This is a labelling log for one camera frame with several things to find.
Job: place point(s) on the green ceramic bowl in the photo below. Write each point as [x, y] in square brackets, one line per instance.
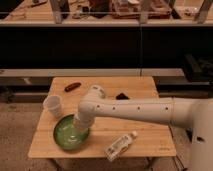
[66, 136]

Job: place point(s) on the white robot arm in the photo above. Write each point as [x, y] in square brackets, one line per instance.
[190, 114]

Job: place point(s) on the black smartphone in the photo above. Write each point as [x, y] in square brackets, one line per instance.
[122, 96]

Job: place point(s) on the brown sausage toy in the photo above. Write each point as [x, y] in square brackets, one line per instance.
[72, 86]

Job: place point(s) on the translucent plastic cup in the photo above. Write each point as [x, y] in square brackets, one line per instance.
[53, 105]

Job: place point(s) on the clear plastic bottle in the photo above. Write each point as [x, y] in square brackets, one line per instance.
[120, 145]

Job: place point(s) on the wooden folding table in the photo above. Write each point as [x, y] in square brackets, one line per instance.
[154, 141]

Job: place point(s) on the red tray on bench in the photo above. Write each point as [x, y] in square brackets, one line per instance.
[131, 9]

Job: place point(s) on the background shelf bench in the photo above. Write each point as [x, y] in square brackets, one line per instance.
[45, 38]

